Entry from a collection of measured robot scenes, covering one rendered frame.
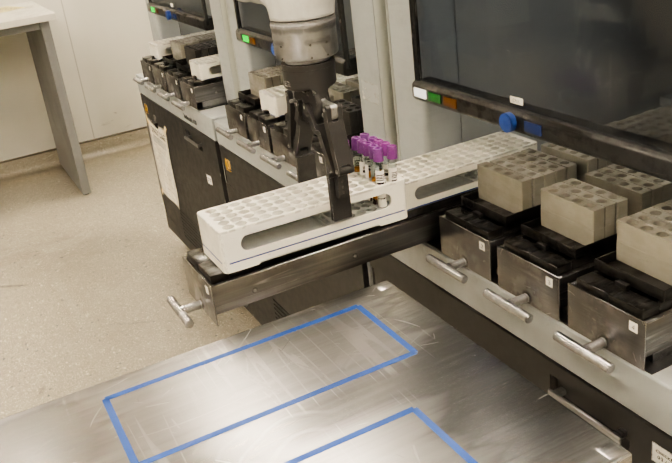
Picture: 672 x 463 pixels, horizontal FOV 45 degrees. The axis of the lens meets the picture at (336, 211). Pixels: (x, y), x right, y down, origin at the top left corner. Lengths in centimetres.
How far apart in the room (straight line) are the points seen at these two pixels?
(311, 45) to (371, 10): 50
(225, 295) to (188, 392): 30
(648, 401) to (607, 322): 11
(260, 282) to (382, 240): 22
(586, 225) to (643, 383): 24
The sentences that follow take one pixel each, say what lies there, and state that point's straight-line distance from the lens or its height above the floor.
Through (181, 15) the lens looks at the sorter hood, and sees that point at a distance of 266.
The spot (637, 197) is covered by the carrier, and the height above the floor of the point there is 87.
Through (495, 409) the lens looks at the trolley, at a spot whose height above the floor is 82.
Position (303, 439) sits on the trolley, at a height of 82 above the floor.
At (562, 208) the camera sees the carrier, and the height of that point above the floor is 86.
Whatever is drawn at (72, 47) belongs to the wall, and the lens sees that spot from 475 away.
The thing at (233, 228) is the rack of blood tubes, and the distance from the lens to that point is 111.
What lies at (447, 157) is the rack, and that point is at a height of 86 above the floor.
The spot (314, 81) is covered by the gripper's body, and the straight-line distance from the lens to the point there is 112.
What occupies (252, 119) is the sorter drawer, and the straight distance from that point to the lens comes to 206.
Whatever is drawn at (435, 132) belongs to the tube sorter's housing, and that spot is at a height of 89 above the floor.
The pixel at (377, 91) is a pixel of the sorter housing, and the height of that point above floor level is 94.
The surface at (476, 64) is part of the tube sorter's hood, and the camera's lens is 131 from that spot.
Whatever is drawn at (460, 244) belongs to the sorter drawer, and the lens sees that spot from 134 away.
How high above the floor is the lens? 136
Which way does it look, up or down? 23 degrees down
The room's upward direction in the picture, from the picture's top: 7 degrees counter-clockwise
